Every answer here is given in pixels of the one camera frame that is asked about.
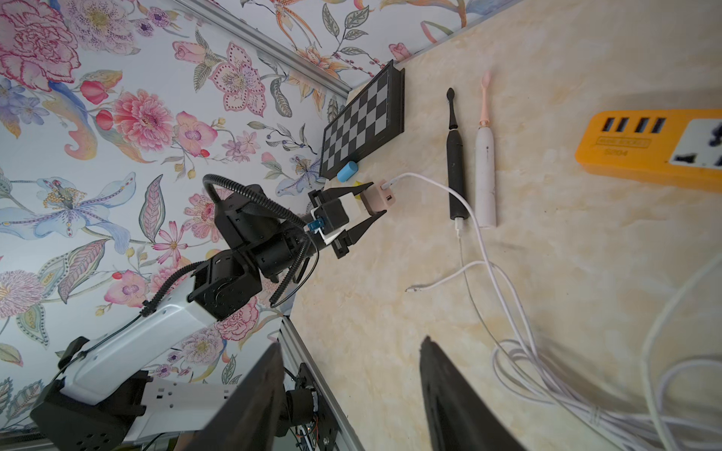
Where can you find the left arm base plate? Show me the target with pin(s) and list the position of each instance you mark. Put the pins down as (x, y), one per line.
(307, 414)

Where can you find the blue cylinder block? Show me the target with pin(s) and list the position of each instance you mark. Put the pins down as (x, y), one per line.
(349, 170)

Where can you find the aluminium mounting rail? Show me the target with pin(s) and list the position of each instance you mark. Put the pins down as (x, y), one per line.
(295, 352)

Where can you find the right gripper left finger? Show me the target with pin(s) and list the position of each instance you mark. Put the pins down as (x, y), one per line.
(248, 419)

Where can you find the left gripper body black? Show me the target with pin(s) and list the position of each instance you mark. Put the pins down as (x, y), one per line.
(317, 198)

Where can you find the pink USB charger block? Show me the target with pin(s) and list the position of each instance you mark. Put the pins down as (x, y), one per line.
(377, 199)

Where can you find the orange power strip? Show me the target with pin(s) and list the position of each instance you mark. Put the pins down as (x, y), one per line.
(680, 148)

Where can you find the black electric toothbrush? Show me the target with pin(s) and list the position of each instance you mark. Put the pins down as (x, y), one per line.
(456, 176)

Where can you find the black white checkerboard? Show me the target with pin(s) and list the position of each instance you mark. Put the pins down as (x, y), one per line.
(370, 120)

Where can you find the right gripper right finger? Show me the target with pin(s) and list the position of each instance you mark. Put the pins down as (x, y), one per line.
(458, 419)

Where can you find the white pink electric toothbrush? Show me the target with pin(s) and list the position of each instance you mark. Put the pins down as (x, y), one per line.
(485, 163)

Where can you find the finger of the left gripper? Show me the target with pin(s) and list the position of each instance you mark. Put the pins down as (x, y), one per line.
(354, 191)
(348, 238)

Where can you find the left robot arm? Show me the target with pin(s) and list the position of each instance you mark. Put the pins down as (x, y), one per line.
(103, 390)

